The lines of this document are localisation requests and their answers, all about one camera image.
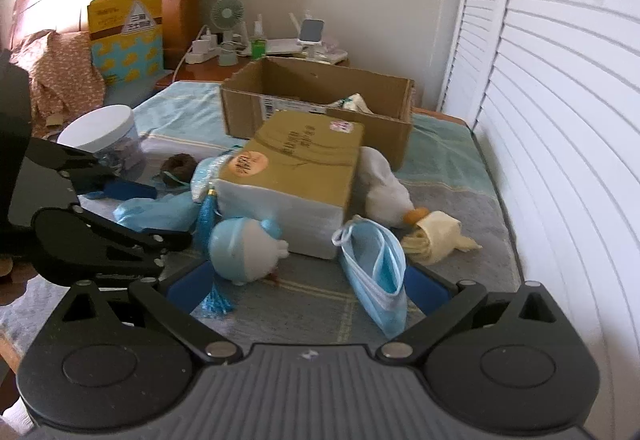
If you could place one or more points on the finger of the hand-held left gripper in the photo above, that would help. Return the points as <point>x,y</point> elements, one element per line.
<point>132,191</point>
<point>100,245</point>

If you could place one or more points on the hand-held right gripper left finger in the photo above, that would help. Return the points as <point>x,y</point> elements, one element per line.
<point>187,287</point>

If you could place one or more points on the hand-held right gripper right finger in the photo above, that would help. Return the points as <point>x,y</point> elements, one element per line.
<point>425,290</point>

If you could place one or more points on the light blue plastic bag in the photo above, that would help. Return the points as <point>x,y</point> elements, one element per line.
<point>160,212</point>

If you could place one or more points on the blue face mask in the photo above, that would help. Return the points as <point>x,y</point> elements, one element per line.
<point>375,265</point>

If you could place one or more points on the cream cloth scarf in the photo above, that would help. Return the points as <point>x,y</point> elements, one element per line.
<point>440,230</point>

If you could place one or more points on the blue white plush toy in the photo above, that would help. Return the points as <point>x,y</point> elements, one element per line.
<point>240,245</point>

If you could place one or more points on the blue tassel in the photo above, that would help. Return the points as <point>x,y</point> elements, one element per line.
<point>206,220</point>

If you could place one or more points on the white cloth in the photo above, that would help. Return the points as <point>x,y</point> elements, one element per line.
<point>385,190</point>

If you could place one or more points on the brown cardboard box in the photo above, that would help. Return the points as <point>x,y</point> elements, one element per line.
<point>382,140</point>

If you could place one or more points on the gold tissue pack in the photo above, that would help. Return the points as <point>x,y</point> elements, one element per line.
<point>300,160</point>

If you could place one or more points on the person's left hand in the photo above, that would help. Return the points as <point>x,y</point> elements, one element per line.
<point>12,282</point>

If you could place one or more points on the brown hair scrunchie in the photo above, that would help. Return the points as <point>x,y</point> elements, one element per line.
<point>177,166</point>

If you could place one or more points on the brown floral cloth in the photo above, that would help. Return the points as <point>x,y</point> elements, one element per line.
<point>60,70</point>

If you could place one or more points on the clear jar with white lid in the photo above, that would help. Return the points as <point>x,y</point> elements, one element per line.
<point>100,125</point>

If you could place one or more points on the wooden nightstand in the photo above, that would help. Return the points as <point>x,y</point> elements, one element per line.
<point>200,71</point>

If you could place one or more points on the yellow blue package bag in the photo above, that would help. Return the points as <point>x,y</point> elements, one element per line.
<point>125,25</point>

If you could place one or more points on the white power strip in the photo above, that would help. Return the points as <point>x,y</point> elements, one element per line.
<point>202,55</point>

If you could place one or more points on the white charger plug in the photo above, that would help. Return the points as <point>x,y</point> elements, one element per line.
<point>207,40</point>

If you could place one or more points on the green spray bottle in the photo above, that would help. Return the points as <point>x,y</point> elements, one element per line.
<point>258,45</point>

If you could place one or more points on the white green packet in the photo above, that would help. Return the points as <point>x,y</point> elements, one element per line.
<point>352,102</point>

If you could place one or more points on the small green desk fan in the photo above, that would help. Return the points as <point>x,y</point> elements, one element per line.
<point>227,12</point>

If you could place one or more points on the white router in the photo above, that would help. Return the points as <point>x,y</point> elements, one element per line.
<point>282,49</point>

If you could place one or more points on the white louvered closet door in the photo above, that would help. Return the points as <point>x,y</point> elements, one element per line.
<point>575,120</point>
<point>480,20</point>

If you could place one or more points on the phone on white stand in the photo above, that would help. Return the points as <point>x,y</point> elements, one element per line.
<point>312,30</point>

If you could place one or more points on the white tray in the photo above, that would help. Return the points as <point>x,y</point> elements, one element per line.
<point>332,55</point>

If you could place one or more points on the wooden bed frame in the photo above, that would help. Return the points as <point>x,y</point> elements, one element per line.
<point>440,116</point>

